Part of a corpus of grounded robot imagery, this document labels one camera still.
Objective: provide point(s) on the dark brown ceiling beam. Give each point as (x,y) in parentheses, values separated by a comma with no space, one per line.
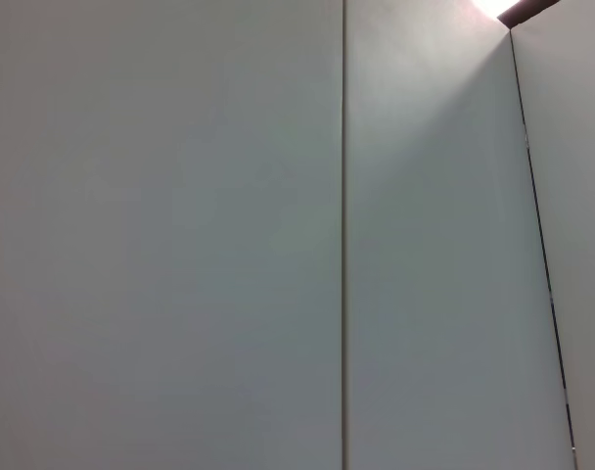
(517,12)

